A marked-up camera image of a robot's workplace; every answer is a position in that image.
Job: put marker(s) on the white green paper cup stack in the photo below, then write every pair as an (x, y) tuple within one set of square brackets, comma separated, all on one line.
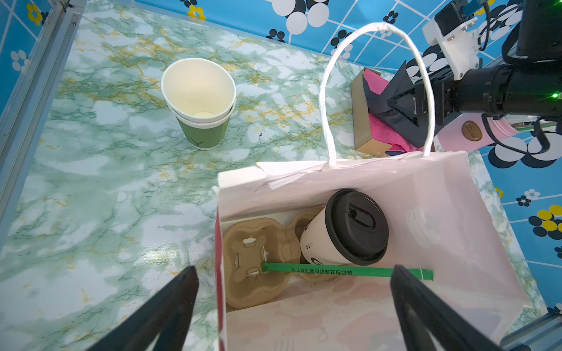
[(202, 95)]

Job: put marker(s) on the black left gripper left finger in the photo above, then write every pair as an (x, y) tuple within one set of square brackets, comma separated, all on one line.
[(163, 321)]

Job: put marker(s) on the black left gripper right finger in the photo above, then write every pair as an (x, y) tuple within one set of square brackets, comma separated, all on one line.
[(424, 318)]

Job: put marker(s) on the pink cup straw holder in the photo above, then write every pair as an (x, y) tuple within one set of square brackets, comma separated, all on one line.
[(467, 133)]

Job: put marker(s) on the red white paper gift bag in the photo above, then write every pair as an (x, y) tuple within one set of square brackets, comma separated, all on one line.
[(439, 229)]

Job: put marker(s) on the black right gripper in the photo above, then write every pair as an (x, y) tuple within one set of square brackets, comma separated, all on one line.
[(411, 100)]

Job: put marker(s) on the green straw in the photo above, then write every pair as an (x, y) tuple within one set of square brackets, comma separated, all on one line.
[(327, 269)]

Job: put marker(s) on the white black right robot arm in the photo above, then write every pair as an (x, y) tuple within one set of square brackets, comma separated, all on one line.
[(527, 82)]

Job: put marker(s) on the white paper coffee cup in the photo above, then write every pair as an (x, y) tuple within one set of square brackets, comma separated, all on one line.
[(350, 229)]

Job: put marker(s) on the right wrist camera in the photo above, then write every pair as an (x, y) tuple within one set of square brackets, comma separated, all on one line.
[(451, 29)]

